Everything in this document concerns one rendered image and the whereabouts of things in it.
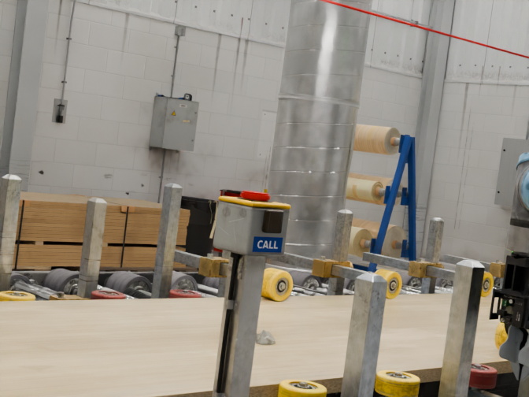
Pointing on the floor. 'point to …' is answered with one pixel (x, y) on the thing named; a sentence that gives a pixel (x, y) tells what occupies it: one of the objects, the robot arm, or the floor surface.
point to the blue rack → (406, 147)
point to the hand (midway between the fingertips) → (523, 372)
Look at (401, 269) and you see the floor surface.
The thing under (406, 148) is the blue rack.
